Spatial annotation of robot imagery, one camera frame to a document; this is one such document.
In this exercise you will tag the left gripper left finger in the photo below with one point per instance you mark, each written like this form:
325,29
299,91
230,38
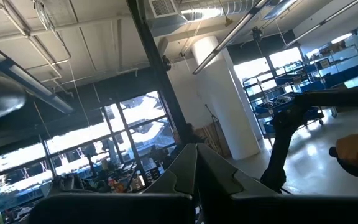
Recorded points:
182,174

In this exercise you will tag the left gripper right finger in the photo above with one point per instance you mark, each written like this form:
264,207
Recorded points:
216,177

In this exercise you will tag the wooden pallet crate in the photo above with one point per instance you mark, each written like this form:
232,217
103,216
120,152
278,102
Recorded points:
213,140

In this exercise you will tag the cluttered workbench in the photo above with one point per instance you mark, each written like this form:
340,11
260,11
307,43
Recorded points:
120,183

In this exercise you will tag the white round column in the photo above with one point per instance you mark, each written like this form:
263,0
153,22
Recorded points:
225,109

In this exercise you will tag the metal rack with blue bins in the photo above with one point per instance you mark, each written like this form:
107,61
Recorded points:
269,107
337,71

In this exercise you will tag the long ceiling light fixture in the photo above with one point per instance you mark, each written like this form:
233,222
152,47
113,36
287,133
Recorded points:
322,23
228,39
26,81

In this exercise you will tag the person's hand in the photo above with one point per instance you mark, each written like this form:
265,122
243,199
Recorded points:
356,149

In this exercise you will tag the black ceiling device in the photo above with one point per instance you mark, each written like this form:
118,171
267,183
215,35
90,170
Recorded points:
256,34

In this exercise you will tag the white air vent grille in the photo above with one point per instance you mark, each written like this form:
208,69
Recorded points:
163,7

